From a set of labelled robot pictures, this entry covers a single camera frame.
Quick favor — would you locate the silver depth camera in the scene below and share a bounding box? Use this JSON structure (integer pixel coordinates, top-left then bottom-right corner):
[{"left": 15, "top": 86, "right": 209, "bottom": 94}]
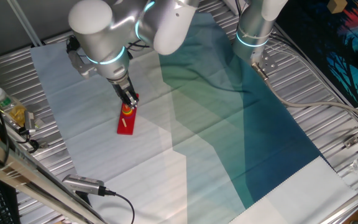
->
[{"left": 62, "top": 174, "right": 107, "bottom": 197}]

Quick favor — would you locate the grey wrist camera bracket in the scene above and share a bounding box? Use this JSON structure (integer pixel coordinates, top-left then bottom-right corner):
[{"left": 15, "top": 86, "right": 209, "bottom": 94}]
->
[{"left": 68, "top": 50, "right": 98, "bottom": 80}]

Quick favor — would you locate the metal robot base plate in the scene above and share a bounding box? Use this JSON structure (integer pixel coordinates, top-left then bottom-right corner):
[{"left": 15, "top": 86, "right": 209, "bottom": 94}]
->
[{"left": 250, "top": 51, "right": 279, "bottom": 75}]

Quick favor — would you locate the blue green patterned cloth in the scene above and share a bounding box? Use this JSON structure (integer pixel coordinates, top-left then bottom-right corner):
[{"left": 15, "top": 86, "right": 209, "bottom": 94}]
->
[{"left": 29, "top": 12, "right": 358, "bottom": 224}]

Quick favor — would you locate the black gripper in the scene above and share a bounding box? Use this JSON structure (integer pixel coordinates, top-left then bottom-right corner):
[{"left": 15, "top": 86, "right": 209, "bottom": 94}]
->
[{"left": 107, "top": 76, "right": 140, "bottom": 109}]

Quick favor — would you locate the grey conduit hose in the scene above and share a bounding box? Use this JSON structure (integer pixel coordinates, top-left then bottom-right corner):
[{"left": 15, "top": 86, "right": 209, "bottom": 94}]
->
[{"left": 252, "top": 62, "right": 358, "bottom": 125}]

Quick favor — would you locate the thin aluminium rod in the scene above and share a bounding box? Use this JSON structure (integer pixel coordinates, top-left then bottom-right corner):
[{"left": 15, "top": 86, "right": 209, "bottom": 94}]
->
[{"left": 6, "top": 0, "right": 43, "bottom": 47}]

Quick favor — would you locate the colourful wall tapestry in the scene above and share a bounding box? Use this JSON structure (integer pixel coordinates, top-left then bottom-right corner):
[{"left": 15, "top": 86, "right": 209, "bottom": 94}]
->
[{"left": 275, "top": 0, "right": 358, "bottom": 108}]

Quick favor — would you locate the red Hanoi board with pegs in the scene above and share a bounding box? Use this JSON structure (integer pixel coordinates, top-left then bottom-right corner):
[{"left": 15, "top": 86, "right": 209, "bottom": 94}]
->
[{"left": 116, "top": 93, "right": 140, "bottom": 136}]

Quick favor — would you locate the light wooden block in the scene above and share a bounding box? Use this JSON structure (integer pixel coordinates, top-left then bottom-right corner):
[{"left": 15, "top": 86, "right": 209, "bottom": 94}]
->
[{"left": 327, "top": 0, "right": 348, "bottom": 14}]

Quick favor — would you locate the aluminium frame rail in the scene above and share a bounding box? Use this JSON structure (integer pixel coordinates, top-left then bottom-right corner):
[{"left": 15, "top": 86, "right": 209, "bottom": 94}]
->
[
  {"left": 318, "top": 93, "right": 358, "bottom": 224},
  {"left": 0, "top": 123, "right": 107, "bottom": 224}
]

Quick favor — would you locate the metal clamp camera mount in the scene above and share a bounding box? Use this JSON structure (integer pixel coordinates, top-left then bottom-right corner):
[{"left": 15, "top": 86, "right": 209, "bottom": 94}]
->
[{"left": 17, "top": 110, "right": 48, "bottom": 153}]

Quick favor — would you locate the yellow oil bottle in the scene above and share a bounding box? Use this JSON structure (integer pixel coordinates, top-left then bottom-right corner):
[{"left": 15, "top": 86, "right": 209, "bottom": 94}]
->
[{"left": 0, "top": 86, "right": 27, "bottom": 128}]

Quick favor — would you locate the black camera cable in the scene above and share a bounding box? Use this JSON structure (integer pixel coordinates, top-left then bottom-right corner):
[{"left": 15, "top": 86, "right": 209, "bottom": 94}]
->
[{"left": 104, "top": 189, "right": 135, "bottom": 224}]

